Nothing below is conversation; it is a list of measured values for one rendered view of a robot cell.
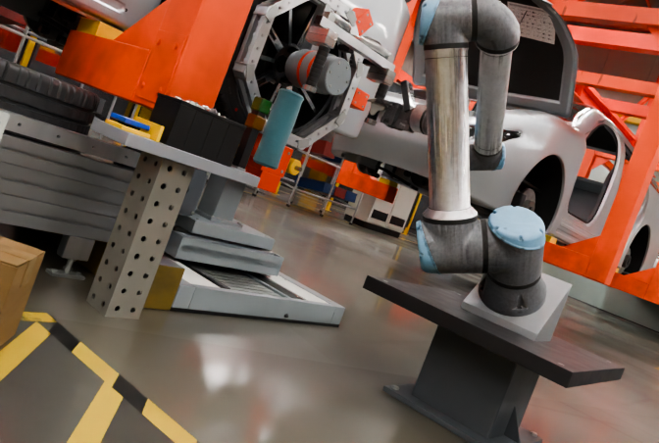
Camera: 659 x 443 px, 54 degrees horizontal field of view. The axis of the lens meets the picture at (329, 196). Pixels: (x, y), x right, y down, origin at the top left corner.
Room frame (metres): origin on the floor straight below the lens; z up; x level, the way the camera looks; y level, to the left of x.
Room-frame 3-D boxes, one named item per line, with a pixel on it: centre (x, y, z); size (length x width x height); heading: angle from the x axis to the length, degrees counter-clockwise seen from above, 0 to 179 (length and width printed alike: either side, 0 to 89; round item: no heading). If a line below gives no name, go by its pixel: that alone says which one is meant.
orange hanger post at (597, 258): (5.23, -2.01, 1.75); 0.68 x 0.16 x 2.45; 50
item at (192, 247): (2.41, 0.38, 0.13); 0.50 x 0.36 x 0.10; 140
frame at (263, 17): (2.30, 0.25, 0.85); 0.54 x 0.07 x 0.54; 140
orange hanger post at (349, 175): (6.66, -0.32, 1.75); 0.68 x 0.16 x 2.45; 50
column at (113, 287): (1.64, 0.42, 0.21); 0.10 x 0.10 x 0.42; 50
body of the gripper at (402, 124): (2.20, -0.13, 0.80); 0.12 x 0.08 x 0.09; 50
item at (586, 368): (1.87, -0.60, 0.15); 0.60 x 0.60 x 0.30; 53
